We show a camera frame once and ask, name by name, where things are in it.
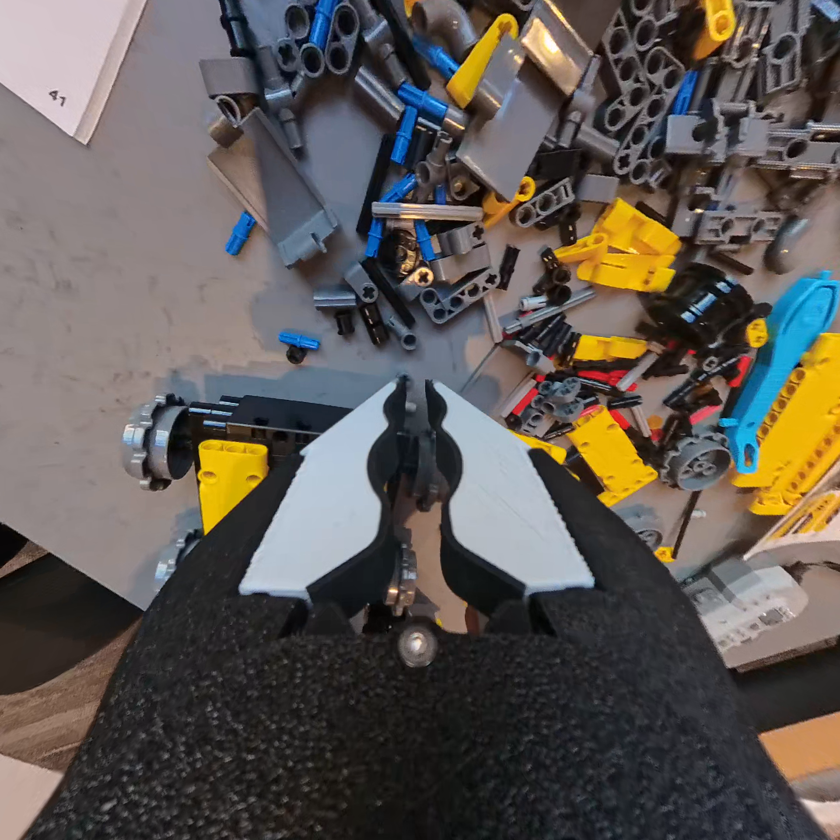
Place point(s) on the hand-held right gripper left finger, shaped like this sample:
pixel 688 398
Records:
pixel 321 518

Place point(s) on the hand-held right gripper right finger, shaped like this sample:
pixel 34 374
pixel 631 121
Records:
pixel 512 518

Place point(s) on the grey desk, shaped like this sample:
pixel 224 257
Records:
pixel 98 262

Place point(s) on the yellow black brick vehicle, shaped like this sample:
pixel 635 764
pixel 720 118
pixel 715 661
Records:
pixel 262 420

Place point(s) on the grey brick battery block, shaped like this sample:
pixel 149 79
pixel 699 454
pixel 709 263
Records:
pixel 741 600

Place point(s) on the black round part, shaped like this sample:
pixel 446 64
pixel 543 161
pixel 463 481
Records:
pixel 702 302

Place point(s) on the white sticker sheet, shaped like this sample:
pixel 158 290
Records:
pixel 800 525

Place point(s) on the yellow brick panel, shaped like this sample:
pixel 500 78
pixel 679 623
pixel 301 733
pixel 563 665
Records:
pixel 800 426

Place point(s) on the grey sloped brick piece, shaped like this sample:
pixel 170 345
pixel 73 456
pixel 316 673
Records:
pixel 289 190

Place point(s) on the blue brick panel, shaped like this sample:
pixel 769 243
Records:
pixel 794 341

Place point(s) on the pile of loose brick pieces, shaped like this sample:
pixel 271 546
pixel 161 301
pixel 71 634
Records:
pixel 623 131

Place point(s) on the open instruction booklet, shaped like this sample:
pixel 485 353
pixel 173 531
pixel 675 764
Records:
pixel 52 52

